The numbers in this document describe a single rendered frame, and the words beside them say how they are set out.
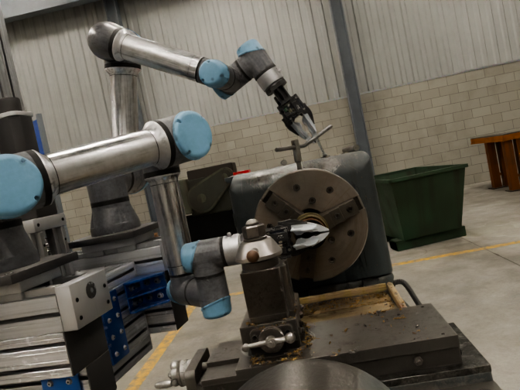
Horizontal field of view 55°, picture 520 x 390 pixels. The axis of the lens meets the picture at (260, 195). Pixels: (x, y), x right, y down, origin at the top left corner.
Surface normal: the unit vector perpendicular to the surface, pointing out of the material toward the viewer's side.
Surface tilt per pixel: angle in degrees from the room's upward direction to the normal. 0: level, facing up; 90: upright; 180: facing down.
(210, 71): 90
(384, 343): 0
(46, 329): 90
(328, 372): 17
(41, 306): 90
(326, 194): 90
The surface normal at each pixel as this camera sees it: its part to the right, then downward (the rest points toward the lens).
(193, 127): 0.72, -0.12
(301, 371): -0.14, -0.99
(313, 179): -0.10, 0.07
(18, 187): 0.54, -0.05
